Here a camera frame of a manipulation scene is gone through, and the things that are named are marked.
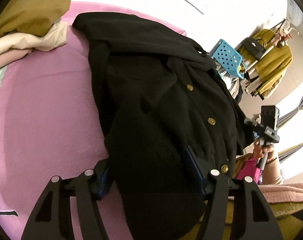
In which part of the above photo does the black cardigan with gold buttons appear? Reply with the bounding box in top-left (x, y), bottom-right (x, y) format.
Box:
top-left (72, 12), bottom-right (254, 239)

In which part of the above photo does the person's right hand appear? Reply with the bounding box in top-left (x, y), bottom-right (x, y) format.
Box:
top-left (253, 139), bottom-right (278, 163)

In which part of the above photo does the mustard coat on rack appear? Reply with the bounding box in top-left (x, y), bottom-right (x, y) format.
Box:
top-left (238, 29), bottom-right (293, 100)

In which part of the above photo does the teal perforated plastic basket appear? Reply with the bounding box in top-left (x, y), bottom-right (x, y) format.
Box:
top-left (209, 39), bottom-right (247, 79)

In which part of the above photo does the black bag on rack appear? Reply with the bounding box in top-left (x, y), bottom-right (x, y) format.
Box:
top-left (243, 37), bottom-right (266, 61)

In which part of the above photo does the pink bed sheet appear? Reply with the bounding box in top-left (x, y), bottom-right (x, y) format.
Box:
top-left (0, 0), bottom-right (187, 240)

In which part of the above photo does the cream folded garment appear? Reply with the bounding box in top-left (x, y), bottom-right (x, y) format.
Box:
top-left (0, 22), bottom-right (67, 68)

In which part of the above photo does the mustard yellow garment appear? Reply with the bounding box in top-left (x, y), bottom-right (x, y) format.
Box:
top-left (0, 0), bottom-right (71, 38)

